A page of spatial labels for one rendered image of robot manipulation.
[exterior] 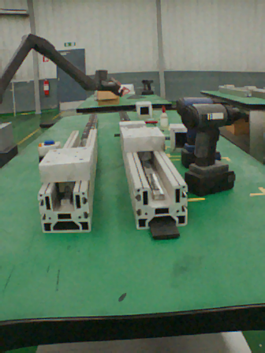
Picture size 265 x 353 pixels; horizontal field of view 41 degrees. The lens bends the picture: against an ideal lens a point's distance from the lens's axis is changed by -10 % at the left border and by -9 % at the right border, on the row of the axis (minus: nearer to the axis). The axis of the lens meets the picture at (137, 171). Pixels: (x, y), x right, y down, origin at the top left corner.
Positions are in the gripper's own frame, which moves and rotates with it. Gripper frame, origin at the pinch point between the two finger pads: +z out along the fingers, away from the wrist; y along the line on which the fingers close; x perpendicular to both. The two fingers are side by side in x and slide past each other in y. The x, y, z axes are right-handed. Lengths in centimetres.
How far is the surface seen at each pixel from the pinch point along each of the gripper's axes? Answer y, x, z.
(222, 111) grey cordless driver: -107, -42, -75
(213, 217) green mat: -124, -26, -90
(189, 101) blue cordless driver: -87, -35, -61
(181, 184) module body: -118, -31, -97
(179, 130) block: -78, -18, -46
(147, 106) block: -0.2, 12.8, 26.2
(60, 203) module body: -103, -18, -112
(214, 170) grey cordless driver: -113, -28, -76
